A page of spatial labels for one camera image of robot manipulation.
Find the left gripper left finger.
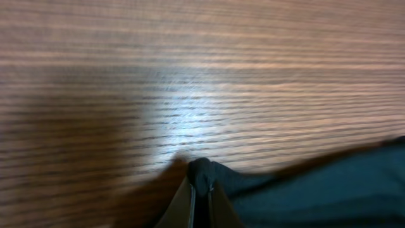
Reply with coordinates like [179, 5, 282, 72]
[154, 177, 196, 228]

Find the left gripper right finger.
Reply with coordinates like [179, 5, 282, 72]
[208, 186, 244, 228]

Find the black t-shirt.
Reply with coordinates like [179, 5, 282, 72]
[187, 137, 404, 227]

